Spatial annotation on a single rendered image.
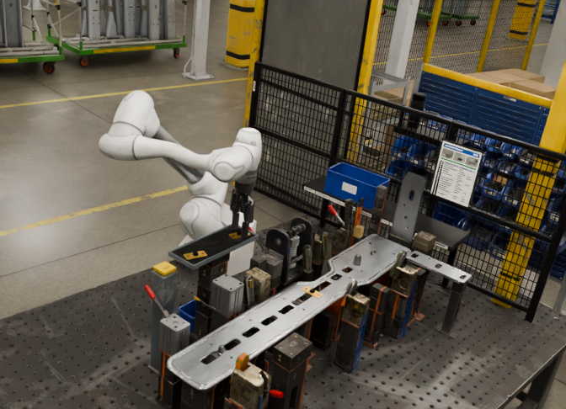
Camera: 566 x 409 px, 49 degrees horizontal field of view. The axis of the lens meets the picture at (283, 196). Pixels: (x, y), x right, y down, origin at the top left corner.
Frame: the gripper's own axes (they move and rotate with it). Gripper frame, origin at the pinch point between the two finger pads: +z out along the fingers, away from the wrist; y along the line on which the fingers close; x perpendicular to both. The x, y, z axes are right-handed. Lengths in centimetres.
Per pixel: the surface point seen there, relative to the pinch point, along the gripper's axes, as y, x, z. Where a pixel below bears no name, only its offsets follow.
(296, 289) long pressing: 24.5, 13.6, 20.0
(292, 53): -210, 184, -15
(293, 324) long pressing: 42.2, -1.6, 20.0
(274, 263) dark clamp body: 13.9, 8.8, 12.3
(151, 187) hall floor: -282, 99, 120
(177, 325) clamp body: 30, -43, 14
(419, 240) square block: 22, 89, 16
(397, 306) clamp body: 38, 62, 35
